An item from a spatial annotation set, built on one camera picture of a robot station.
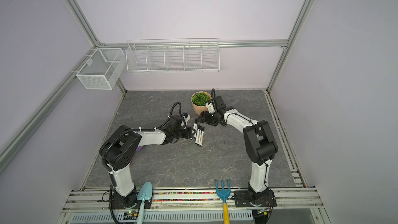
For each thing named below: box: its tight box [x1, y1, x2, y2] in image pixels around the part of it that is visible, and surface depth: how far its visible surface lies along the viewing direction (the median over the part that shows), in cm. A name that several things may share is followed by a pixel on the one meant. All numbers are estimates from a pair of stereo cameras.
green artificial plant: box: [191, 92, 210, 107], surface depth 101 cm
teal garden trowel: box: [136, 181, 153, 224], surface depth 75 cm
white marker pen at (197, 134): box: [194, 124, 201, 145], surface depth 98 cm
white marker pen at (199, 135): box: [196, 125, 203, 146], surface depth 97 cm
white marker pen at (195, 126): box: [192, 118, 198, 139], surface depth 98 cm
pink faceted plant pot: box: [190, 91, 212, 116], surface depth 101 cm
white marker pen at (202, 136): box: [199, 126, 205, 147], surface depth 97 cm
